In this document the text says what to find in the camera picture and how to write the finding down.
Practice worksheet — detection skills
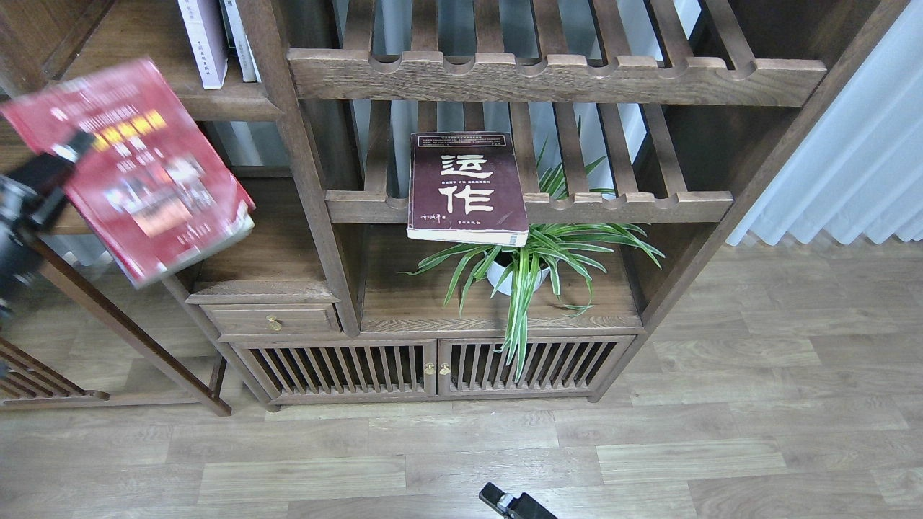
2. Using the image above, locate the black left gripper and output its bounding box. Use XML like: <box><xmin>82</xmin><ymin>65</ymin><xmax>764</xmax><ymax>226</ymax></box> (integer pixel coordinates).
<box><xmin>1</xmin><ymin>130</ymin><xmax>95</xmax><ymax>318</ymax></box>

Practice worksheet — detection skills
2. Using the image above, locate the red book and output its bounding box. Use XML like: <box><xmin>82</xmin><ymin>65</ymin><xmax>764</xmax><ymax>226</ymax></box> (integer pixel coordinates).
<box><xmin>2</xmin><ymin>58</ymin><xmax>255</xmax><ymax>287</ymax></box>

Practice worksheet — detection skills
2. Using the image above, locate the dark wooden bookshelf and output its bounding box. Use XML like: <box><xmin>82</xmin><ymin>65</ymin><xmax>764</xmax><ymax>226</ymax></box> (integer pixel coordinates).
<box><xmin>2</xmin><ymin>1</ymin><xmax>910</xmax><ymax>410</ymax></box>

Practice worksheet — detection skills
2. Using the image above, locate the white curtain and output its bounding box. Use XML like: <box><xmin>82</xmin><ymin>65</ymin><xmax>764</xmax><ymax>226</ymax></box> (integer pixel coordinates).
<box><xmin>726</xmin><ymin>1</ymin><xmax>922</xmax><ymax>246</ymax></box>

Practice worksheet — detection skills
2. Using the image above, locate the dark maroon book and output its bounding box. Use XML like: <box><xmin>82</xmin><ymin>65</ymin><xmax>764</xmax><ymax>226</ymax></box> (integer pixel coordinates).
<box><xmin>407</xmin><ymin>131</ymin><xmax>529</xmax><ymax>247</ymax></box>

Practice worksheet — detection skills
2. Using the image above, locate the wooden side rack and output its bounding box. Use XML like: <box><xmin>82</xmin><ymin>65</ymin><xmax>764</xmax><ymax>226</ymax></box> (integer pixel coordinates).
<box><xmin>2</xmin><ymin>240</ymin><xmax>112</xmax><ymax>409</ymax></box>

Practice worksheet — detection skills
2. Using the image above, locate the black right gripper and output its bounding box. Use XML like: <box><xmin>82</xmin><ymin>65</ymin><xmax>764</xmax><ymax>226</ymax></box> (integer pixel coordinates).
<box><xmin>479</xmin><ymin>483</ymin><xmax>557</xmax><ymax>519</ymax></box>

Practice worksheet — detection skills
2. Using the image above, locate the white upright book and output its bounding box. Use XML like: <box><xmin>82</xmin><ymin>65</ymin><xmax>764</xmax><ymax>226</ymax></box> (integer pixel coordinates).
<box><xmin>221</xmin><ymin>0</ymin><xmax>262</xmax><ymax>82</ymax></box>

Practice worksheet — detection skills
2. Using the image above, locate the white lilac book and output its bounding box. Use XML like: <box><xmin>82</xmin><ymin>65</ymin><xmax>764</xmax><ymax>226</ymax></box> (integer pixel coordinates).
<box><xmin>177</xmin><ymin>1</ymin><xmax>228</xmax><ymax>89</ymax></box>

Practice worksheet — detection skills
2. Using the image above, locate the white plant pot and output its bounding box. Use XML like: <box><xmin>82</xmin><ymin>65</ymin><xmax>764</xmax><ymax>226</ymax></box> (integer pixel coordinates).
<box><xmin>487</xmin><ymin>252</ymin><xmax>551</xmax><ymax>296</ymax></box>

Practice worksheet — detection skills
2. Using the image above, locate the green spider plant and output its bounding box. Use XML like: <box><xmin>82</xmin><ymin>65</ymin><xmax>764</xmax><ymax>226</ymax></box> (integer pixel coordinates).
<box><xmin>404</xmin><ymin>115</ymin><xmax>666</xmax><ymax>383</ymax></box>

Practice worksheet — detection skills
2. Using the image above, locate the brass drawer knob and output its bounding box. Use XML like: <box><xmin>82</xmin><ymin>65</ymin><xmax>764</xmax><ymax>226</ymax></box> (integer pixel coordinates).
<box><xmin>266</xmin><ymin>315</ymin><xmax>283</xmax><ymax>332</ymax></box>

